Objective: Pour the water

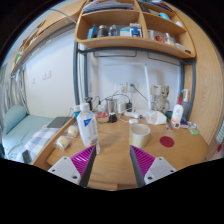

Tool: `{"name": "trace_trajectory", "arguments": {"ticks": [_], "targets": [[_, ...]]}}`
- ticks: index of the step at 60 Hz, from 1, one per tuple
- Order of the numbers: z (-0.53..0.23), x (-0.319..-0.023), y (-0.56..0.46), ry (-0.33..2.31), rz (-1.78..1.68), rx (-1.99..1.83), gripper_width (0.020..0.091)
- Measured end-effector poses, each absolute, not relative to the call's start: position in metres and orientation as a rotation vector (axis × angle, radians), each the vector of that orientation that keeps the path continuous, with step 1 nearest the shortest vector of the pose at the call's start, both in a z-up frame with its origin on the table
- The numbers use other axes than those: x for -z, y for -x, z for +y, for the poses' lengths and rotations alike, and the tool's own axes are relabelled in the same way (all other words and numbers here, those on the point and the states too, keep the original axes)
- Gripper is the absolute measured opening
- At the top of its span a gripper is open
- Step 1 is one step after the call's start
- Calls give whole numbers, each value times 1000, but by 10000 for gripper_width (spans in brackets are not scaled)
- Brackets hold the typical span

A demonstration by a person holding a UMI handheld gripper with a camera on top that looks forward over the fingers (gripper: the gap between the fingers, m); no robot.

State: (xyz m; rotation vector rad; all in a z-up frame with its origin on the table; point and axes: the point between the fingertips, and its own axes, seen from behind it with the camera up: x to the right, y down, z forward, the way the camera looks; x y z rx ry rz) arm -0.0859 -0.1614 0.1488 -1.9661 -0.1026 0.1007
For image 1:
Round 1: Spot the white desk lamp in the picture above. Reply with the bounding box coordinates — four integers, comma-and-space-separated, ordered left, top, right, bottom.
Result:
99, 61, 153, 114

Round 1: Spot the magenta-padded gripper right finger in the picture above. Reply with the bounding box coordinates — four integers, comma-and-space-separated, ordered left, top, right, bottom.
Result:
129, 144, 177, 188

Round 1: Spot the grey laptop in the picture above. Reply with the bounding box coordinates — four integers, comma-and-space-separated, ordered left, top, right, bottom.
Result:
46, 116, 73, 129

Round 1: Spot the long wooden wall shelf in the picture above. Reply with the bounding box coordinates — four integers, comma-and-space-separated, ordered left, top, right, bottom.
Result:
9, 0, 88, 75

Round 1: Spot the flat round red coaster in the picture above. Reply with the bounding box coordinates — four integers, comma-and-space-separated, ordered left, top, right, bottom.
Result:
159, 135, 175, 149

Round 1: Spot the cream ceramic mug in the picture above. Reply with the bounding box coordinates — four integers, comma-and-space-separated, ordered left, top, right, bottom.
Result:
128, 123, 151, 149

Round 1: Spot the white power strip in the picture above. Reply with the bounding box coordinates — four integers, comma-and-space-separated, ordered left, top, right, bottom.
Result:
123, 110, 141, 119

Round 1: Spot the clear plastic water bottle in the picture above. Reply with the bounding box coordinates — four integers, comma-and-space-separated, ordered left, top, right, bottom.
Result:
76, 102, 101, 155

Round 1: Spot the blue checked blanket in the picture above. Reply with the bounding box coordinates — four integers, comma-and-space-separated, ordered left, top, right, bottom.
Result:
16, 127, 61, 163

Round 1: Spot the small white digital clock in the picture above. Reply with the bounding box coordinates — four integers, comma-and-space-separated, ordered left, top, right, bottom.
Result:
171, 120, 182, 130

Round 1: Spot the green pillow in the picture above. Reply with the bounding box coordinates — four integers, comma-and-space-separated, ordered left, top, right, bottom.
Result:
2, 105, 28, 134

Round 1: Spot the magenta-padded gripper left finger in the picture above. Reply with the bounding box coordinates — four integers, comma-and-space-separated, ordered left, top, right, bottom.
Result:
47, 144, 98, 188

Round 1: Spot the plastic-wrapped white bun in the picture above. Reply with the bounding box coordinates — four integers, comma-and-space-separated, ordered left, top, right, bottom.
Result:
54, 135, 72, 150
66, 124, 80, 138

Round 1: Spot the wooden shelf unit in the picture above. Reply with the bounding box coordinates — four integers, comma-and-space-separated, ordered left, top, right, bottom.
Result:
73, 0, 197, 60

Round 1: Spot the small black gadget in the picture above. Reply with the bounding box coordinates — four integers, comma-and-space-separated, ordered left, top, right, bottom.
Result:
108, 113, 118, 124

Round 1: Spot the white lotion pump bottle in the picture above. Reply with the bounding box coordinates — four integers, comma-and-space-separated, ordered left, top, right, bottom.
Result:
170, 96, 185, 129

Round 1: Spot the blue tube with white cap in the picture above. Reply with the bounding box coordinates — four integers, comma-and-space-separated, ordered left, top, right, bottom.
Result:
73, 105, 82, 121

